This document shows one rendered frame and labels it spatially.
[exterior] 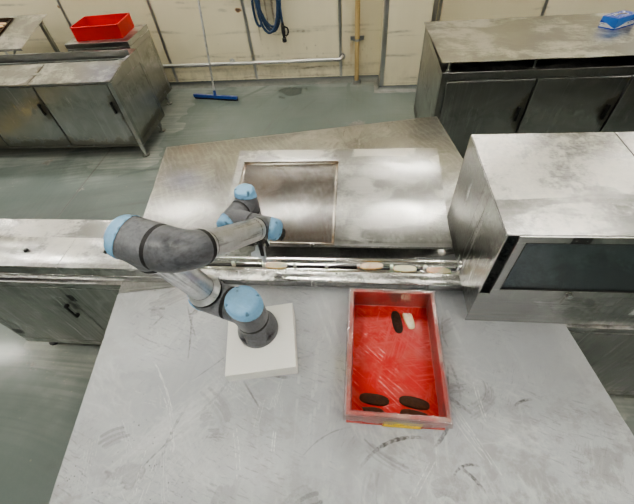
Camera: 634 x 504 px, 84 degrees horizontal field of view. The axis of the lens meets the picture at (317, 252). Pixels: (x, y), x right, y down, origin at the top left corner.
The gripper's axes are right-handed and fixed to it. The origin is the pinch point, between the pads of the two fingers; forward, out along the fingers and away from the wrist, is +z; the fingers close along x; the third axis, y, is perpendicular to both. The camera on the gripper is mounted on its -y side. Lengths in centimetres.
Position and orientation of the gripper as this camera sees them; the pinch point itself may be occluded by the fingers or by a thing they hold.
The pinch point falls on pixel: (267, 253)
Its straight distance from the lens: 152.3
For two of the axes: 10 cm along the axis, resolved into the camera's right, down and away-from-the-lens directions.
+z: 0.7, 6.5, 7.6
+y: -9.9, -0.1, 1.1
